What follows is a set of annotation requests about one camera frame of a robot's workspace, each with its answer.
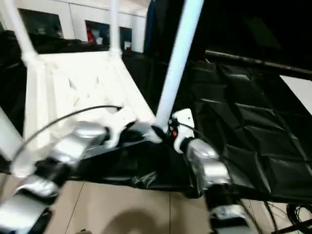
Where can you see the white plastic table top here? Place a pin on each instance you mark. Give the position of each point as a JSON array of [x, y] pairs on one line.
[[83, 83]]

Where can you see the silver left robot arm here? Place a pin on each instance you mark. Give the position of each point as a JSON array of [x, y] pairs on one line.
[[73, 146]]

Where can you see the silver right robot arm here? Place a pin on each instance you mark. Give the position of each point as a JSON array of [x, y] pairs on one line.
[[209, 165]]

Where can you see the black work mat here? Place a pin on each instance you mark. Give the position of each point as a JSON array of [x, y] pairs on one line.
[[253, 126]]

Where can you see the red bottle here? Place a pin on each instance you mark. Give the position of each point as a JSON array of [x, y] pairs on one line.
[[90, 32]]

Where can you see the dark metal rod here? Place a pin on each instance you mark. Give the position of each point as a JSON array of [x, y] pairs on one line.
[[258, 61]]

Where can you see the white flat board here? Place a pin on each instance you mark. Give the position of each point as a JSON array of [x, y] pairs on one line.
[[298, 92]]

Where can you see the white glass-door cabinet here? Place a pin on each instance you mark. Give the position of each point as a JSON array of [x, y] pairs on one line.
[[68, 12]]

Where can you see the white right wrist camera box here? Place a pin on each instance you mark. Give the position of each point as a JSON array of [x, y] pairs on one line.
[[181, 124]]

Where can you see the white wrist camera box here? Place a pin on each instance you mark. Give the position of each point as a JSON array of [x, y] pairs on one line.
[[181, 124], [119, 124]]

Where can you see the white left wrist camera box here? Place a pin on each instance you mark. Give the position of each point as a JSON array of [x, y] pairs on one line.
[[119, 124]]

